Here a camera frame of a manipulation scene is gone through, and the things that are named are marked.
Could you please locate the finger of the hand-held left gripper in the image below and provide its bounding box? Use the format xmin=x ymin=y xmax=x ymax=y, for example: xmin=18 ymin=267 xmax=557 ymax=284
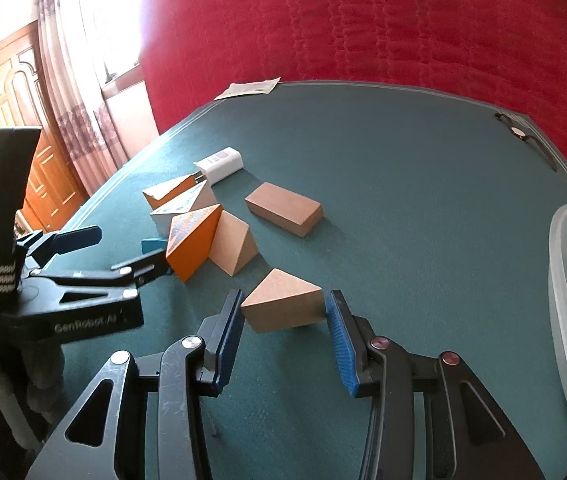
xmin=38 ymin=239 xmax=172 ymax=306
xmin=16 ymin=225 xmax=103 ymax=267

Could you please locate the plain wooden triangular block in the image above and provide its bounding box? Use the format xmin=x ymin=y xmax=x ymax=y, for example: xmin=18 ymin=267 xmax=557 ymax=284
xmin=210 ymin=210 xmax=255 ymax=278
xmin=240 ymin=268 xmax=324 ymax=333

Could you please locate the pink patterned curtain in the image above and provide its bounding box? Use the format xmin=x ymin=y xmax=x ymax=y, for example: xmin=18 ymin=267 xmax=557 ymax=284
xmin=36 ymin=0 xmax=129 ymax=196

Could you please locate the green mat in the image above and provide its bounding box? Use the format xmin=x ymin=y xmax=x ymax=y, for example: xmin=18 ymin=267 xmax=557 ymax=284
xmin=61 ymin=80 xmax=567 ymax=480

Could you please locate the orange striped triangular block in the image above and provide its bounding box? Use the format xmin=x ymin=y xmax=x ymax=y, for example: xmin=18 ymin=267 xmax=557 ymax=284
xmin=165 ymin=203 xmax=223 ymax=283

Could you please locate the white black-striped triangular block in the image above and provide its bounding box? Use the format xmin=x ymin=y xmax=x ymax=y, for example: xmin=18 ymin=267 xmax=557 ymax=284
xmin=150 ymin=180 xmax=217 ymax=238

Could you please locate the person's left hand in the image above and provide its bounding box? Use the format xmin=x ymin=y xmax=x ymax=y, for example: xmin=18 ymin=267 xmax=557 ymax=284
xmin=24 ymin=342 xmax=67 ymax=416

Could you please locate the bright window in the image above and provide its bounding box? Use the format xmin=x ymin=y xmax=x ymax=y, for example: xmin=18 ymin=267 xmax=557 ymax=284
xmin=64 ymin=0 xmax=147 ymax=86

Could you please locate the orange wooden block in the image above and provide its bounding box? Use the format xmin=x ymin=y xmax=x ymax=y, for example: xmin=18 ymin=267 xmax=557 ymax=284
xmin=142 ymin=174 xmax=204 ymax=211

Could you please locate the white paper slip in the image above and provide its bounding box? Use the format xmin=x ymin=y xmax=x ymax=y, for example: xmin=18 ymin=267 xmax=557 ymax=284
xmin=214 ymin=77 xmax=282 ymax=102

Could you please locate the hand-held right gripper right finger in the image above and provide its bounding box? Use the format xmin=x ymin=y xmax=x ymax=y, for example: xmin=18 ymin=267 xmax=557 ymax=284
xmin=324 ymin=289 xmax=547 ymax=480

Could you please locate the plain wooden rectangular block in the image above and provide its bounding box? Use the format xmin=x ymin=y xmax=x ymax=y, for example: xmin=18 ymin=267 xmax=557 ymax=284
xmin=244 ymin=182 xmax=324 ymax=238

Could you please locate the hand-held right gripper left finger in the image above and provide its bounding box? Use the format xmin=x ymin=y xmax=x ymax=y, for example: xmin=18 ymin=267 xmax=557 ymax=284
xmin=26 ymin=288 xmax=245 ymax=480

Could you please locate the brown wooden door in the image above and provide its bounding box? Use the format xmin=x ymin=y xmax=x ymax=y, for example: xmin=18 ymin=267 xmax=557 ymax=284
xmin=0 ymin=20 xmax=89 ymax=233

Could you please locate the black wristwatch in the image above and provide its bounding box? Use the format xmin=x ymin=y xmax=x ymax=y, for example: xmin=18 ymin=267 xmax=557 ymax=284
xmin=493 ymin=112 xmax=558 ymax=172

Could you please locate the white charger plug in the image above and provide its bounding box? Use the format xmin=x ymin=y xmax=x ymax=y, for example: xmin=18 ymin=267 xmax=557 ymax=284
xmin=194 ymin=146 xmax=244 ymax=184

